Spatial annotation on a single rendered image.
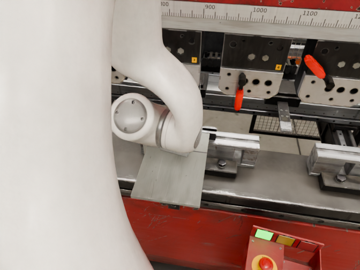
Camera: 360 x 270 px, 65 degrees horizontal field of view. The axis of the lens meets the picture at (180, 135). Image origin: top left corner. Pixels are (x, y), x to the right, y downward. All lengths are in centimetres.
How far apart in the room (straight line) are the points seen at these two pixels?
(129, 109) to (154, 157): 36
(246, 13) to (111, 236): 57
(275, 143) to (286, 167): 134
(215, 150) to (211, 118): 155
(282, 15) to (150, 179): 50
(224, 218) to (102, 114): 90
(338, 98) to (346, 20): 20
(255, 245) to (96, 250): 81
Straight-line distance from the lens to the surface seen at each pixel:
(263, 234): 94
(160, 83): 43
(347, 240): 115
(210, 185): 93
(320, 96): 79
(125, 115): 50
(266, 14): 67
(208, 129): 92
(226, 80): 74
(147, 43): 42
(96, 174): 17
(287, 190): 97
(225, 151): 94
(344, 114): 122
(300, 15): 68
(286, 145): 238
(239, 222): 105
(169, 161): 82
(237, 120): 249
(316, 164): 100
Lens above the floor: 163
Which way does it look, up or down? 45 degrees down
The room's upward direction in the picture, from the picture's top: straight up
